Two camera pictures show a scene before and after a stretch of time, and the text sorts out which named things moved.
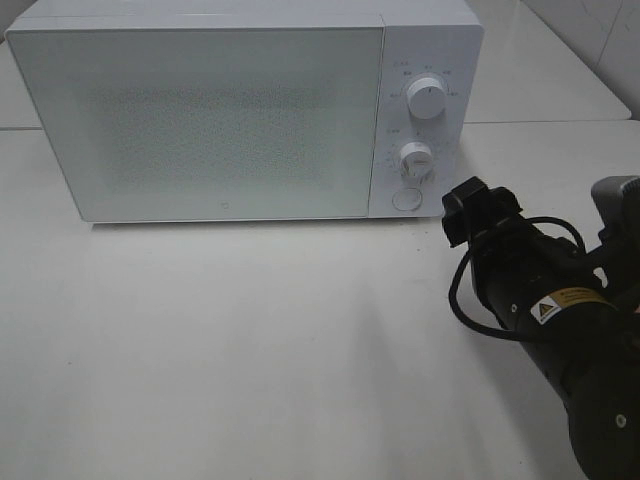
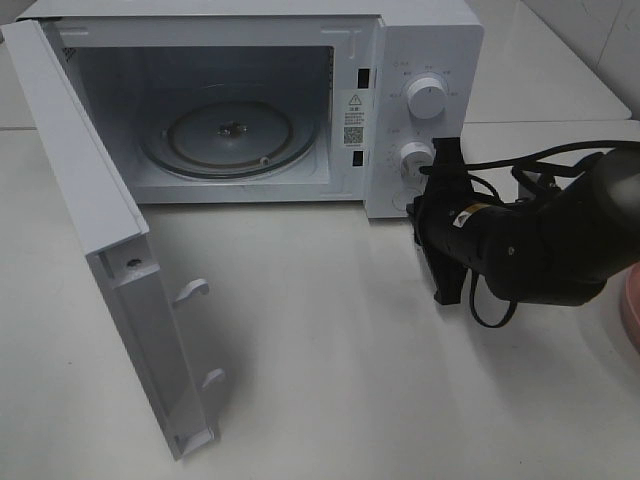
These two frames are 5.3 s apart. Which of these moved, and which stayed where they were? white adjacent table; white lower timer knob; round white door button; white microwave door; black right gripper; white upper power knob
Moved: black right gripper; white microwave door
Stayed: white upper power knob; white lower timer knob; round white door button; white adjacent table
